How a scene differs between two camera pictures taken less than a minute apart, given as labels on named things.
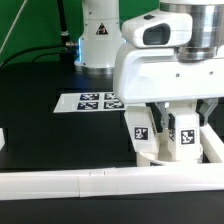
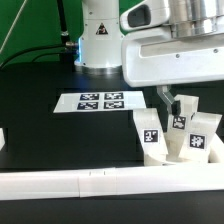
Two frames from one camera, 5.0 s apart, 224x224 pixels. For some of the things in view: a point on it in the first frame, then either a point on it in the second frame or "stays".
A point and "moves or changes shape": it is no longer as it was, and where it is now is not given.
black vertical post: [68, 49] stays
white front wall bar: [114, 181] stays
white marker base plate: [88, 102] stays
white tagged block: [142, 128] moves or changes shape
